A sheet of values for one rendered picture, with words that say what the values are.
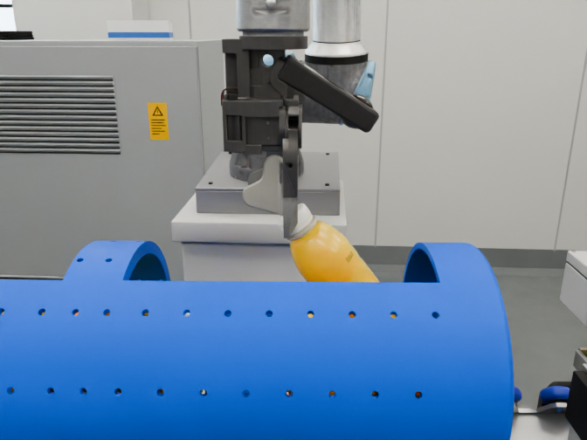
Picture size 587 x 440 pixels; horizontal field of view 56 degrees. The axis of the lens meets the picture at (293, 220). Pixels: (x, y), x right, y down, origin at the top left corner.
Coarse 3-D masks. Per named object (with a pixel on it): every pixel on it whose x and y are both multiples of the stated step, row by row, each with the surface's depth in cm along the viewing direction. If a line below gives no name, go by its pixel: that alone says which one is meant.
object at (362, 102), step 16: (288, 64) 55; (304, 64) 59; (288, 80) 56; (304, 80) 56; (320, 80) 56; (320, 96) 56; (336, 96) 56; (352, 96) 57; (336, 112) 57; (352, 112) 57; (368, 112) 57; (368, 128) 58
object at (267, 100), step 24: (240, 48) 55; (264, 48) 53; (288, 48) 54; (240, 72) 56; (264, 72) 56; (240, 96) 57; (264, 96) 57; (288, 96) 57; (240, 120) 56; (264, 120) 56; (240, 144) 56; (264, 144) 57
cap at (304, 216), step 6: (300, 204) 63; (300, 210) 61; (306, 210) 62; (300, 216) 61; (306, 216) 61; (312, 216) 62; (282, 222) 61; (300, 222) 61; (306, 222) 61; (282, 228) 62; (294, 228) 61; (300, 228) 61
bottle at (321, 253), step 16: (320, 224) 62; (304, 240) 61; (320, 240) 61; (336, 240) 62; (304, 256) 61; (320, 256) 61; (336, 256) 61; (352, 256) 62; (304, 272) 62; (320, 272) 61; (336, 272) 61; (352, 272) 62; (368, 272) 64
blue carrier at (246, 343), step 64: (128, 256) 62; (448, 256) 62; (0, 320) 56; (64, 320) 56; (128, 320) 56; (192, 320) 56; (256, 320) 56; (320, 320) 56; (384, 320) 56; (448, 320) 56; (0, 384) 55; (64, 384) 54; (128, 384) 54; (192, 384) 54; (256, 384) 54; (320, 384) 54; (384, 384) 54; (448, 384) 54; (512, 384) 54
